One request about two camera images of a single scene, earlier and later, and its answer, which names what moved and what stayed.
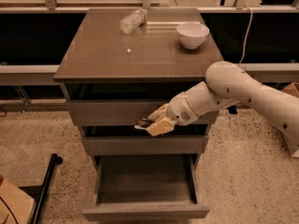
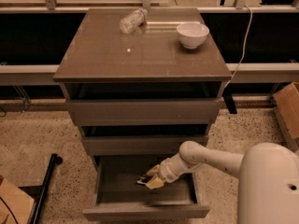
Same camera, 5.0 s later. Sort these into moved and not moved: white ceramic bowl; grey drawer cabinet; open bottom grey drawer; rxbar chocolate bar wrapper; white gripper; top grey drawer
Moved: white gripper; rxbar chocolate bar wrapper
Not moved: top grey drawer; white ceramic bowl; grey drawer cabinet; open bottom grey drawer
